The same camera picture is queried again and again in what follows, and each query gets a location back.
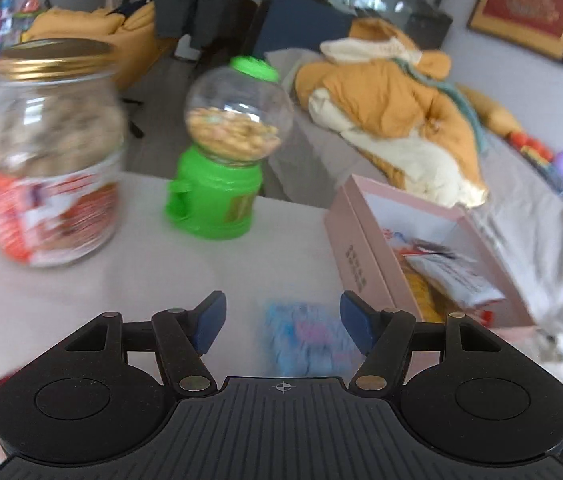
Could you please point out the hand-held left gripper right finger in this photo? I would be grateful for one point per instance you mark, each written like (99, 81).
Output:
(356, 320)

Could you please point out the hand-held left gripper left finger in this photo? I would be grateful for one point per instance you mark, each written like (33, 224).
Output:
(209, 322)

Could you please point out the blue white candy packet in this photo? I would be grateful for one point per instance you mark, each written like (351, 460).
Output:
(306, 335)

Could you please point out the yellow snack packet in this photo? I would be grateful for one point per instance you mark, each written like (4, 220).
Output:
(424, 295)

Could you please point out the pink cardboard box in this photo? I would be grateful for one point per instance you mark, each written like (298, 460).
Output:
(356, 240)

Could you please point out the clear packet red white label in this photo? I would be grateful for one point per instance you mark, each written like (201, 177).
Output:
(411, 245)

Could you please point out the red white rice cracker packet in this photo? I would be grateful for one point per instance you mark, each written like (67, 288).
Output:
(456, 280)

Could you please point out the green candy dispenser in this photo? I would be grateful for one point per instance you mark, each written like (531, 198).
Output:
(211, 195)

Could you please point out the peanut jar gold lid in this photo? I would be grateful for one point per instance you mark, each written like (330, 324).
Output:
(51, 175)

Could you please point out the yellow cream quilt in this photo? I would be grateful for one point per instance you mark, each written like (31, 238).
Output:
(391, 105)

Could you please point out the yellow pillow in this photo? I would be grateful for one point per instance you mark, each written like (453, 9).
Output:
(494, 110)

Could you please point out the yellow beanbag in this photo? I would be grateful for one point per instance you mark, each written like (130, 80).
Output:
(111, 35)

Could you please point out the blue cabinet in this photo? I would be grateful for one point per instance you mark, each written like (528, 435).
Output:
(301, 20)

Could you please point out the colourful shelf items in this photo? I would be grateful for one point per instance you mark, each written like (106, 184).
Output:
(11, 17)

